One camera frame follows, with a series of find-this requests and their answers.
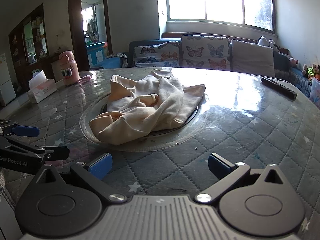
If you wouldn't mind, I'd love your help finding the cream sweatshirt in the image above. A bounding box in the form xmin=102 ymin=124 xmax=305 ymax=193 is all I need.
xmin=89 ymin=69 xmax=206 ymax=146

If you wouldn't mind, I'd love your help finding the white refrigerator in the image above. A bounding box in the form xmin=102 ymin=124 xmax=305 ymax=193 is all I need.
xmin=0 ymin=53 xmax=16 ymax=106

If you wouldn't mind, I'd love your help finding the white pink tissue box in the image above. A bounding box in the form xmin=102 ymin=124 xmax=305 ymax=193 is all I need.
xmin=27 ymin=71 xmax=57 ymax=103

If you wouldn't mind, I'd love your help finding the black induction cooktop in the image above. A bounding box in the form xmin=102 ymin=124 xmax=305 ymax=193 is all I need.
xmin=100 ymin=101 xmax=200 ymax=132

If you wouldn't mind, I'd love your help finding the pink cartoon water bottle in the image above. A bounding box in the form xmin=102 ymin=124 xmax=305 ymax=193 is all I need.
xmin=59 ymin=50 xmax=80 ymax=86

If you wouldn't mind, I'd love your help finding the dark wooden display cabinet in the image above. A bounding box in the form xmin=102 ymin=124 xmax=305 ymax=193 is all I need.
xmin=9 ymin=4 xmax=49 ymax=83

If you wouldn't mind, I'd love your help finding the black remote control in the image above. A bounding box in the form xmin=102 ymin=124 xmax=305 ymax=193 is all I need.
xmin=260 ymin=77 xmax=297 ymax=100

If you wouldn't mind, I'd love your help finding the blue cabinet in doorway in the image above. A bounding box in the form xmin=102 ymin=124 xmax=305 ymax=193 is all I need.
xmin=86 ymin=42 xmax=107 ymax=67

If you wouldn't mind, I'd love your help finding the grey blanket on sofa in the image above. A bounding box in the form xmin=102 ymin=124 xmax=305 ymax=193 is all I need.
xmin=108 ymin=53 xmax=128 ymax=68

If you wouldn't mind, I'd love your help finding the plain grey cushion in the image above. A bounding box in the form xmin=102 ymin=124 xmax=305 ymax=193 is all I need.
xmin=231 ymin=40 xmax=275 ymax=77

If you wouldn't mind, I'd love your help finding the right butterfly cushion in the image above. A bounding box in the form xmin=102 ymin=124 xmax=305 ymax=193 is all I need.
xmin=181 ymin=35 xmax=231 ymax=71

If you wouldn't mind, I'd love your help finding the butterfly cushion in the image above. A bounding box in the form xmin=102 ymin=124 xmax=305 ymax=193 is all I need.
xmin=181 ymin=35 xmax=231 ymax=71
xmin=132 ymin=41 xmax=180 ymax=68

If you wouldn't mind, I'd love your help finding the clear plastic storage box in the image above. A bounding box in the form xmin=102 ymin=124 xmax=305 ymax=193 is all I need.
xmin=309 ymin=78 xmax=320 ymax=107

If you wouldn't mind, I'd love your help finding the blue sofa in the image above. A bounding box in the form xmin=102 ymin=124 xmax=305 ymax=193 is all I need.
xmin=91 ymin=38 xmax=311 ymax=96

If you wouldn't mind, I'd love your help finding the left butterfly cushion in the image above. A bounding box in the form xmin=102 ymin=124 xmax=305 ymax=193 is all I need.
xmin=132 ymin=41 xmax=180 ymax=68

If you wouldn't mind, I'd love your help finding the white plush toy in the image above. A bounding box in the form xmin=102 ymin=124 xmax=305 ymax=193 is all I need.
xmin=258 ymin=36 xmax=275 ymax=48

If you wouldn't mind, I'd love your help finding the colourful plush toy pile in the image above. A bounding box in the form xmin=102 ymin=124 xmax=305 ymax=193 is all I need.
xmin=302 ymin=64 xmax=320 ymax=81

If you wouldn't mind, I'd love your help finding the window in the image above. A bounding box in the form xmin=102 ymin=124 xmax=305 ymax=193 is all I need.
xmin=157 ymin=0 xmax=275 ymax=33

